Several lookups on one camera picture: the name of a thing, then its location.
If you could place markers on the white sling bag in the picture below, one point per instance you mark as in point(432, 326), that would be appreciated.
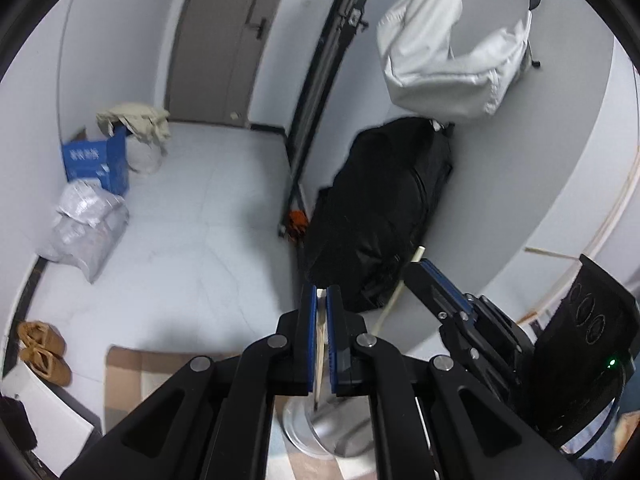
point(435, 60)

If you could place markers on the beige cloth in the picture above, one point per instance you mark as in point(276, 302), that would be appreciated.
point(135, 117)

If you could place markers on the door frame latch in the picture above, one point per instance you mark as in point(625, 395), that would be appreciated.
point(357, 16)

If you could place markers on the blue cardboard box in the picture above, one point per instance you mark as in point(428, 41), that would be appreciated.
point(95, 160)

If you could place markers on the checkered tablecloth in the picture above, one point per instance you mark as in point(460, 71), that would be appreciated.
point(150, 375)

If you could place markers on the white sack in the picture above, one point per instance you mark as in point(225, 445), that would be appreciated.
point(145, 160)

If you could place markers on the crinkled silver parcel bag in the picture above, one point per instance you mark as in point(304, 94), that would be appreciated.
point(87, 202)

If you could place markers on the grey parcel bag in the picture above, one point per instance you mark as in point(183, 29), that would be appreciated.
point(85, 247)

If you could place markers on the black cloth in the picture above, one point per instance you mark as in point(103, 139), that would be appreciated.
point(15, 422)

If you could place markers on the black metal door frame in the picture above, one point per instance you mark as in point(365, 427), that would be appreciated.
point(327, 60)

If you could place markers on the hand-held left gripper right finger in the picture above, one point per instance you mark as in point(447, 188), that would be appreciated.
point(334, 340)

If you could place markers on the pale wooden chopstick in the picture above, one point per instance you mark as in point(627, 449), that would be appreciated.
point(394, 302)
point(322, 325)

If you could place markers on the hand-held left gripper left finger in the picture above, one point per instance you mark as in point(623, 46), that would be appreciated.
point(313, 340)

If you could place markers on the white grey utensil holder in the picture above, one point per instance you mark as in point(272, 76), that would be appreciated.
point(325, 430)

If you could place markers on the black backpack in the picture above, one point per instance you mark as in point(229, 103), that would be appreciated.
point(380, 210)

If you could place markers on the grey door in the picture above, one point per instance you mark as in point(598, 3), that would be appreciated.
point(215, 35)

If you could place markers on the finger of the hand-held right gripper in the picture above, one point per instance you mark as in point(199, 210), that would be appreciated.
point(447, 285)
point(420, 285)

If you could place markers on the small orange object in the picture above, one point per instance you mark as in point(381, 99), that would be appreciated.
point(297, 222)

